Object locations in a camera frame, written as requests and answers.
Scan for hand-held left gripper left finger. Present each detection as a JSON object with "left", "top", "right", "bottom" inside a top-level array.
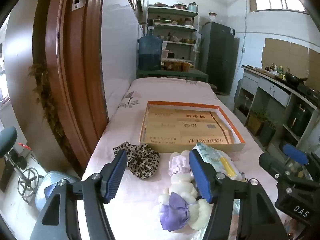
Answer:
[{"left": 30, "top": 149, "right": 128, "bottom": 240}]

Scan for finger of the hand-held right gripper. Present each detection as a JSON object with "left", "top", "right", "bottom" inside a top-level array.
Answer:
[
  {"left": 259, "top": 152, "right": 320, "bottom": 189},
  {"left": 283, "top": 144, "right": 320, "bottom": 174}
]

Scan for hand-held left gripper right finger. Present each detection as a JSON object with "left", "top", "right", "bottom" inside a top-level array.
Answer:
[{"left": 189, "top": 149, "right": 288, "bottom": 240}]

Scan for green floral tissue pack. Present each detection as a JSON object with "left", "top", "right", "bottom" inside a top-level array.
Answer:
[{"left": 194, "top": 142, "right": 227, "bottom": 170}]

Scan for white teddy bear purple bows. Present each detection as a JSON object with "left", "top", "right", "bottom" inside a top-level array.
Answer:
[{"left": 159, "top": 150, "right": 214, "bottom": 232}]

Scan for clear packet with yellow stripe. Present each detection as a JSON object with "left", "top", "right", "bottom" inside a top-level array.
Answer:
[{"left": 212, "top": 150, "right": 247, "bottom": 182}]

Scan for leopard print scrunchie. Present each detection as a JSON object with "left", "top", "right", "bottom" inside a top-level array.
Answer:
[{"left": 113, "top": 141, "right": 160, "bottom": 180}]

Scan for orange-rimmed cardboard box tray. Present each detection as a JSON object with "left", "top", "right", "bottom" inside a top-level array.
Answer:
[{"left": 139, "top": 101, "right": 246, "bottom": 154}]

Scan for potted plant dark pot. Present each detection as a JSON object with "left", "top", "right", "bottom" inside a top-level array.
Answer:
[{"left": 260, "top": 120, "right": 278, "bottom": 147}]

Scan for dark green cooker pot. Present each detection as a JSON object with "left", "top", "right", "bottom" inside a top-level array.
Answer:
[{"left": 286, "top": 104, "right": 313, "bottom": 137}]

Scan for potted plant yellow pot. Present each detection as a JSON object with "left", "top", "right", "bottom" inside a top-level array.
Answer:
[{"left": 246, "top": 107, "right": 268, "bottom": 137}]

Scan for black gas stove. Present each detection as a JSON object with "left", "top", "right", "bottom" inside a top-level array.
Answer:
[{"left": 297, "top": 84, "right": 320, "bottom": 100}]

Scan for grey kitchen counter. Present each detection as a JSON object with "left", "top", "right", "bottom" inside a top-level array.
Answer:
[{"left": 234, "top": 65, "right": 320, "bottom": 155}]

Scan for black wok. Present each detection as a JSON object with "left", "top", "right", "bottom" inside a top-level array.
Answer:
[{"left": 285, "top": 72, "right": 308, "bottom": 85}]

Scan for group of condiment bottles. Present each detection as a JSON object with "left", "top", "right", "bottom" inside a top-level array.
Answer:
[{"left": 265, "top": 64, "right": 290, "bottom": 78}]

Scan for green low table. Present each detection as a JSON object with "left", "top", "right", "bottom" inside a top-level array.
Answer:
[{"left": 136, "top": 67, "right": 209, "bottom": 83}]

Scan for brown wooden door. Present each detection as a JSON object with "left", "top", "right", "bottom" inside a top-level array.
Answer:
[{"left": 32, "top": 0, "right": 109, "bottom": 170}]

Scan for row of amber jars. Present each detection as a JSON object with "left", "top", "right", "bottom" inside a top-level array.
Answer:
[{"left": 161, "top": 59, "right": 194, "bottom": 72}]

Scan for teal padded seat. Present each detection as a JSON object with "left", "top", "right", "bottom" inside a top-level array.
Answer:
[{"left": 0, "top": 126, "right": 18, "bottom": 158}]

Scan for dark grey refrigerator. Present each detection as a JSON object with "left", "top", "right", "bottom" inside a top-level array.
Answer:
[{"left": 199, "top": 21, "right": 240, "bottom": 94}]

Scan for blue water jug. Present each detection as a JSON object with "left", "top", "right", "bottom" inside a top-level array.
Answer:
[{"left": 137, "top": 19, "right": 163, "bottom": 71}]

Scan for green metal shelf rack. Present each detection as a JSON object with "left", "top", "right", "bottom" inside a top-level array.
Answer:
[{"left": 146, "top": 4, "right": 200, "bottom": 68}]

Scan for cardboard wall panels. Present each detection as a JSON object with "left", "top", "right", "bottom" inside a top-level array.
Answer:
[{"left": 261, "top": 38, "right": 320, "bottom": 80}]

